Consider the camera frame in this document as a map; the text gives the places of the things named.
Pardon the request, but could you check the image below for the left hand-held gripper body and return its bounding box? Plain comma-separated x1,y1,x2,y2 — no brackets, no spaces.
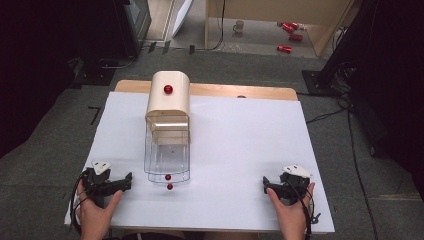
81,159,117,209

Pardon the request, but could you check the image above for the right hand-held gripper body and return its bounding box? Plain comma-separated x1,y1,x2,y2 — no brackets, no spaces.
277,164,314,205

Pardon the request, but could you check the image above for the person's right hand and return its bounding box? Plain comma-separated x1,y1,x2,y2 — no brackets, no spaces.
266,182,316,233

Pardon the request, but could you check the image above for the person's left hand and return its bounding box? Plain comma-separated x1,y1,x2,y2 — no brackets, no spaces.
75,181,125,233

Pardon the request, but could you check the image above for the clear plastic drawer red knob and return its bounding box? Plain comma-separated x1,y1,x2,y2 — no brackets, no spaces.
146,172,191,191
144,123,191,181

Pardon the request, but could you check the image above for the white board table cover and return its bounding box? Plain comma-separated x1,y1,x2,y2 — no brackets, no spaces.
63,91,336,234

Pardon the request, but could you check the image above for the cream drawer cabinet red knob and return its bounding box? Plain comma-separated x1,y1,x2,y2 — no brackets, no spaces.
144,70,192,146

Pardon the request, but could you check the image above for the black metal stand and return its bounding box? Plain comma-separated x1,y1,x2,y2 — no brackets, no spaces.
301,0,384,98

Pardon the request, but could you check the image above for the dark curtain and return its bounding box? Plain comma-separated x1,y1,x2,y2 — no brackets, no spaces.
348,0,424,203
0,0,129,159

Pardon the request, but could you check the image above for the black monitor cabinet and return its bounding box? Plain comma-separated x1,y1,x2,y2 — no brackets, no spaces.
112,0,153,58

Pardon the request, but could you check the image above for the white panel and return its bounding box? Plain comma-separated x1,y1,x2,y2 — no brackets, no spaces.
171,0,195,38

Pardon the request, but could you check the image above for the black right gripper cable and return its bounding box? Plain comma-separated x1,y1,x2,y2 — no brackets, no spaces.
289,181,322,240

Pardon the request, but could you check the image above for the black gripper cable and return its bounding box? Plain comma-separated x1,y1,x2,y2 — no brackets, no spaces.
289,181,322,240
69,169,90,236

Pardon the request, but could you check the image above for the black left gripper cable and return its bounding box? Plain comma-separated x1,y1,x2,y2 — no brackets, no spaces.
69,169,90,236

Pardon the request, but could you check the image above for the black floor cable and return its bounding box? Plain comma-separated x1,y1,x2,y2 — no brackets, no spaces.
97,49,140,70
305,59,380,240

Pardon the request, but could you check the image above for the black floor base plate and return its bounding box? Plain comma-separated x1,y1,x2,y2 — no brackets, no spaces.
70,56,117,88

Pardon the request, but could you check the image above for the black hanging cable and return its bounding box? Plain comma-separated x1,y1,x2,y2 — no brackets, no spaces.
194,0,227,53

